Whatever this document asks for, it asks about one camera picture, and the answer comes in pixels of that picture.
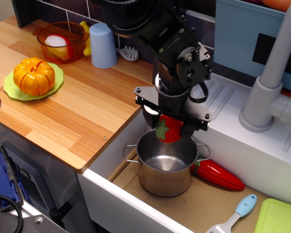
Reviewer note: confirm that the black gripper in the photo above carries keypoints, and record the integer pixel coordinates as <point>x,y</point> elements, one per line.
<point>155,103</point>

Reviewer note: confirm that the red toy strawberry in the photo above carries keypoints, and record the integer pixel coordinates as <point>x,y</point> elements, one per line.
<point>168,129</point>

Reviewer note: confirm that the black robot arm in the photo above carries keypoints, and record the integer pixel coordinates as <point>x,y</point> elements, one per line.
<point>180,88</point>

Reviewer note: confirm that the stainless steel pot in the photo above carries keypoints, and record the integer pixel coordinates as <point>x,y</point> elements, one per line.
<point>165,169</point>

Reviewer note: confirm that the red toy chili pepper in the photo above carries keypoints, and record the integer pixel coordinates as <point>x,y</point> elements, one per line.
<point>214,173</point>

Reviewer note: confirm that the white pasta spoon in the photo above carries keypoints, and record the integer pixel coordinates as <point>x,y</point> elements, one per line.
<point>128,53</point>

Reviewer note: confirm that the light blue plastic cup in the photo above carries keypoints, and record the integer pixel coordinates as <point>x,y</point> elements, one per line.
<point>103,50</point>

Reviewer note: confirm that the grey toy faucet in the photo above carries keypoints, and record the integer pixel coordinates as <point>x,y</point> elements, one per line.
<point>265,100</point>

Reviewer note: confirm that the white toy sink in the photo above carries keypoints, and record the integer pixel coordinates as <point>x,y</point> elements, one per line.
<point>116,201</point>

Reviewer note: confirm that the light blue bin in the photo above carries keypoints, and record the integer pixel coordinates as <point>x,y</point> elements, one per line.
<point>244,37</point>

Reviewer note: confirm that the white red toy slice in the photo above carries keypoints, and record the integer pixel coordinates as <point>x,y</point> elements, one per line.
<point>59,46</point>

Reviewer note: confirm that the orange transparent bowl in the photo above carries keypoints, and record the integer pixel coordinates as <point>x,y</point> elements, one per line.
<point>74,32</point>

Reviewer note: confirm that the green cutting board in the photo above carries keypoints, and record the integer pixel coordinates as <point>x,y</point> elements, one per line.
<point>274,217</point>

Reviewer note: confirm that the orange toy pumpkin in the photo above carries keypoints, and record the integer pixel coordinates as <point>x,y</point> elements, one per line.
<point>34,76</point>

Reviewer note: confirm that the light green plate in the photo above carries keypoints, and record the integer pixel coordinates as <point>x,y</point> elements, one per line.
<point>14,92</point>

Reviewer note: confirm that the blue clamp device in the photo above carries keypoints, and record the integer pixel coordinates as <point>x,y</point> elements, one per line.
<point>10,183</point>

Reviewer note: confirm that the white blue handled spatula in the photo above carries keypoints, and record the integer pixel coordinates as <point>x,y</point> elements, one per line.
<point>244,207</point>

